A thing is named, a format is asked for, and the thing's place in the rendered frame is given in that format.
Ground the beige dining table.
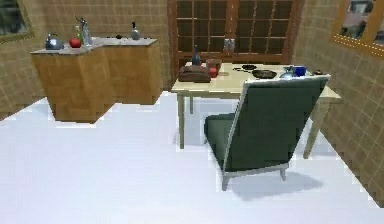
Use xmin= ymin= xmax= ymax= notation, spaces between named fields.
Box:
xmin=170 ymin=62 xmax=343 ymax=160

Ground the dark brown bread loaf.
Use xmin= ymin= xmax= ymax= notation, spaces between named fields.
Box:
xmin=178 ymin=65 xmax=212 ymax=84

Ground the brown bowl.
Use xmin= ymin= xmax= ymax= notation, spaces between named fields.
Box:
xmin=206 ymin=58 xmax=223 ymax=71

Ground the dark blue bottle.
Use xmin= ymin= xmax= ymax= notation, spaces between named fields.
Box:
xmin=191 ymin=45 xmax=202 ymax=67

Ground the small black pan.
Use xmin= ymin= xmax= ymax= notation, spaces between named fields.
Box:
xmin=232 ymin=64 xmax=258 ymax=72

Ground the grey salt shaker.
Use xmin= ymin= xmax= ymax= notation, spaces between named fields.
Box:
xmin=223 ymin=38 xmax=236 ymax=52

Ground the green armchair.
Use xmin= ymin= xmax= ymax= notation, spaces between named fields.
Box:
xmin=203 ymin=74 xmax=332 ymax=192

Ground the black frying pan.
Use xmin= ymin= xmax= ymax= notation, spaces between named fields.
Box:
xmin=251 ymin=69 xmax=278 ymax=80

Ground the brown wooden lattice door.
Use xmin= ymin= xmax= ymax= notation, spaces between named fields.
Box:
xmin=167 ymin=0 xmax=305 ymax=88

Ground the wooden kitchen counter cabinet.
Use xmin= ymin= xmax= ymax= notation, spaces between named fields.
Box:
xmin=30 ymin=37 xmax=163 ymax=124

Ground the red apple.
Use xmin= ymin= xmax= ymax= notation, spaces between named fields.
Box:
xmin=68 ymin=37 xmax=83 ymax=49

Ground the silver kettle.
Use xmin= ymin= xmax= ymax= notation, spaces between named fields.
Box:
xmin=44 ymin=32 xmax=65 ymax=51

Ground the wood framed window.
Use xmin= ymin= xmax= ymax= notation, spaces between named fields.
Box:
xmin=330 ymin=0 xmax=384 ymax=59
xmin=0 ymin=0 xmax=35 ymax=44

